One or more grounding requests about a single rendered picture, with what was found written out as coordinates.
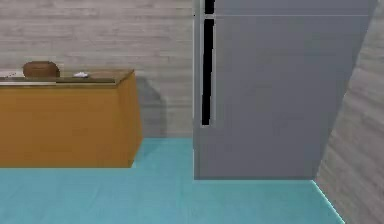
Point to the grey fridge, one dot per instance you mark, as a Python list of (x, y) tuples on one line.
[(273, 100)]

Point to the orange kitchen counter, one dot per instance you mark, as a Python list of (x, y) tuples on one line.
[(66, 123)]

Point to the brown round bowl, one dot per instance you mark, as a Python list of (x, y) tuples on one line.
[(41, 69)]

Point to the small white object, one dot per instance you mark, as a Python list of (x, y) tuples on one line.
[(80, 74)]

